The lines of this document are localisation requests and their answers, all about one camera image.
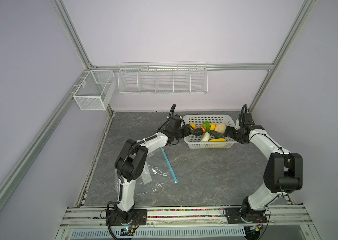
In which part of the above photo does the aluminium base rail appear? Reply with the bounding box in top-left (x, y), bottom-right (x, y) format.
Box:
top-left (60, 205), bottom-right (313, 229)

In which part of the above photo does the beige round toy bun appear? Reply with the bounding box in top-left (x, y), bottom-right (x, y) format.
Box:
top-left (214, 123), bottom-right (226, 134)

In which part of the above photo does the clear zip top bag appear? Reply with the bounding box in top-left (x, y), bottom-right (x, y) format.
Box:
top-left (114, 146), bottom-right (179, 199)

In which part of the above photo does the yellow toy banana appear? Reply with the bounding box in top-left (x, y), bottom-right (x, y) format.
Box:
top-left (209, 138), bottom-right (227, 143)

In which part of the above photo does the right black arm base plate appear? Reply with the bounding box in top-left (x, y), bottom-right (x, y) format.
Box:
top-left (223, 207), bottom-right (268, 224)

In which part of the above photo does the black toy avocado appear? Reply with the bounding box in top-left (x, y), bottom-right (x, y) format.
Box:
top-left (192, 128), bottom-right (204, 136)

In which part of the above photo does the green leafy toy vegetable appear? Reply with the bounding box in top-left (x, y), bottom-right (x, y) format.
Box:
top-left (202, 121), bottom-right (211, 133)

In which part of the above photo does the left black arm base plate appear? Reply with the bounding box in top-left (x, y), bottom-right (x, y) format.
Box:
top-left (107, 209), bottom-right (148, 226)

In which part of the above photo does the white plastic perforated basket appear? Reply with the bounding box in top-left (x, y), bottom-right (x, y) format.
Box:
top-left (183, 115), bottom-right (237, 149)

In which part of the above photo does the orange yellow toy fruit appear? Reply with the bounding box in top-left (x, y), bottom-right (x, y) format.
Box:
top-left (189, 123), bottom-right (196, 130)

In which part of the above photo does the small white mesh box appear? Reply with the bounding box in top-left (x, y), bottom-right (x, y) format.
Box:
top-left (73, 70), bottom-right (117, 111)

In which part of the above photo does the white toy radish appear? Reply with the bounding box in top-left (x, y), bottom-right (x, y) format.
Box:
top-left (201, 132), bottom-right (210, 142)

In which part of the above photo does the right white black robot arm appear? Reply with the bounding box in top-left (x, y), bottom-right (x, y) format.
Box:
top-left (223, 104), bottom-right (303, 222)

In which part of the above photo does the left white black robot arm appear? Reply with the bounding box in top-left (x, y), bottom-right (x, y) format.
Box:
top-left (109, 104), bottom-right (192, 223)

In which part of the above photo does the dark green toy cucumber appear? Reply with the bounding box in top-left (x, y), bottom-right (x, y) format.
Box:
top-left (210, 131), bottom-right (225, 139)

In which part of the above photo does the long white wire shelf basket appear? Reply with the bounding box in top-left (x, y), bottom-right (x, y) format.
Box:
top-left (118, 62), bottom-right (208, 95)

